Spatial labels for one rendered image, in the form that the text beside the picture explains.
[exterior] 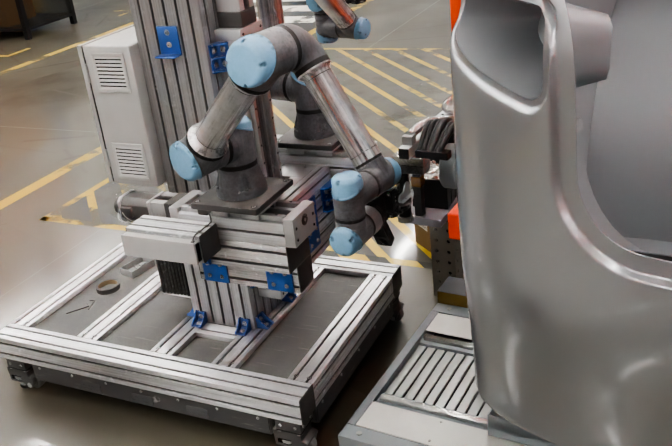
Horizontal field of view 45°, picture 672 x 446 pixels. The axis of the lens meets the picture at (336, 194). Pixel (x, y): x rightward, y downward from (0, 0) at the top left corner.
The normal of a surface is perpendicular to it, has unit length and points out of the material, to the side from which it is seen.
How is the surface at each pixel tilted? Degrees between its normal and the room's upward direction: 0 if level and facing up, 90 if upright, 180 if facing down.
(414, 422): 0
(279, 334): 0
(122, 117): 90
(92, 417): 0
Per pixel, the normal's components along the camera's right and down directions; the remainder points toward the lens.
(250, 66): -0.54, 0.31
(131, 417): -0.11, -0.91
